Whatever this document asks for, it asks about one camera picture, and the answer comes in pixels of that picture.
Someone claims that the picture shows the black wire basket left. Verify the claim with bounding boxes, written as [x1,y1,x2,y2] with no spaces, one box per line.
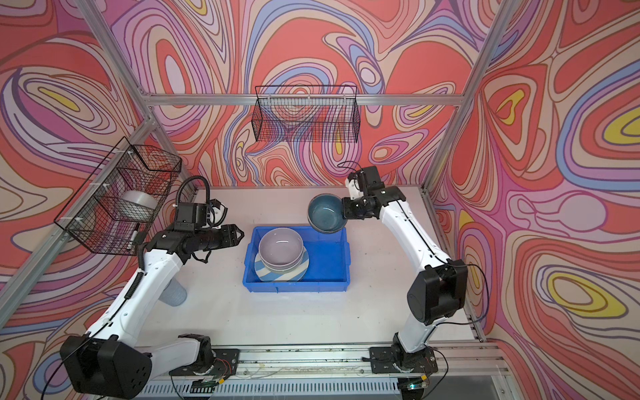
[54,138,182,256]

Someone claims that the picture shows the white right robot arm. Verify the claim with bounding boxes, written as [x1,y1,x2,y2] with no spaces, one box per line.
[342,167,468,372]

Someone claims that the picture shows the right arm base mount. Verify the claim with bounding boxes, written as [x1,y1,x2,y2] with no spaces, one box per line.
[363,344,438,376]

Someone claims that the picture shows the blue plastic bin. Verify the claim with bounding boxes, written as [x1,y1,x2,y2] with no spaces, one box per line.
[243,225,351,293]

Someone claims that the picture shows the white tape roll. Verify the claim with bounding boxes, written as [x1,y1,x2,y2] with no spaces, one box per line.
[116,190,158,223]

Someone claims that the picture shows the grey purple bowl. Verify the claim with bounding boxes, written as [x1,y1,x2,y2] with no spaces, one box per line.
[258,228,304,272]

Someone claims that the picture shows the clear blue plastic cup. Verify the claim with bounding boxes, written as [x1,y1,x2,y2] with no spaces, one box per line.
[158,278,188,307]

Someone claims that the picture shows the black wire basket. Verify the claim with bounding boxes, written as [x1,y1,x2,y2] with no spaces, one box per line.
[251,84,361,143]
[54,138,182,256]

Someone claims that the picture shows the black wire basket back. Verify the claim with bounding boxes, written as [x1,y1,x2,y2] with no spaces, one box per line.
[251,84,361,143]

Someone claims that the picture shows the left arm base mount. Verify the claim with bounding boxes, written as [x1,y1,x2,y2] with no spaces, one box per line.
[168,348,240,379]

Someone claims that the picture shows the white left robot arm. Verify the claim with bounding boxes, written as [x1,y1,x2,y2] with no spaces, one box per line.
[60,199,244,399]

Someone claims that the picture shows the dark blue bowl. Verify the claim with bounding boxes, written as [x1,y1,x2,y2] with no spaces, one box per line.
[308,193,347,234]

